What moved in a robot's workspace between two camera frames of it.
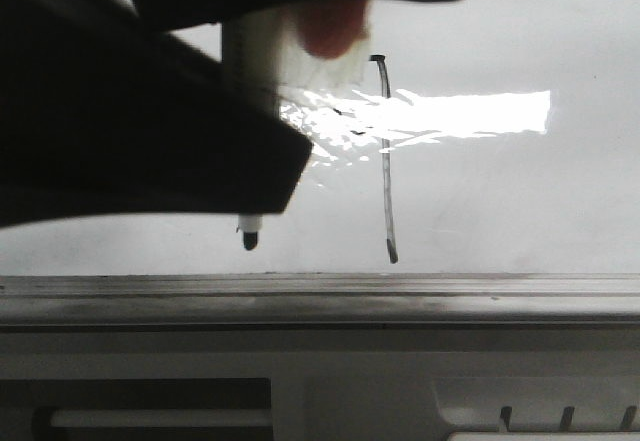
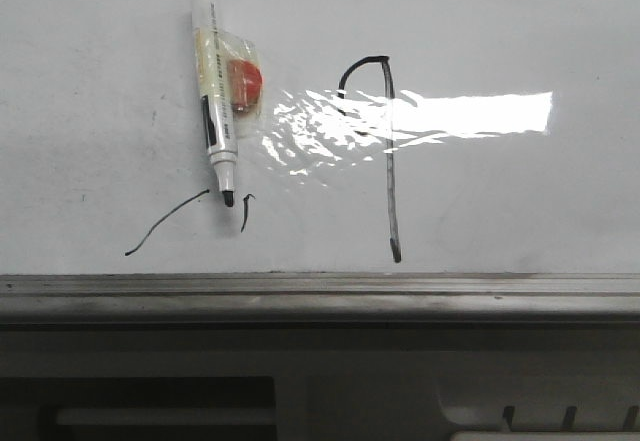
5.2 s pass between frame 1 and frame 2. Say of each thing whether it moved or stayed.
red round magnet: moved
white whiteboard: stayed
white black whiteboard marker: moved
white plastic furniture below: stayed
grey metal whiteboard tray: stayed
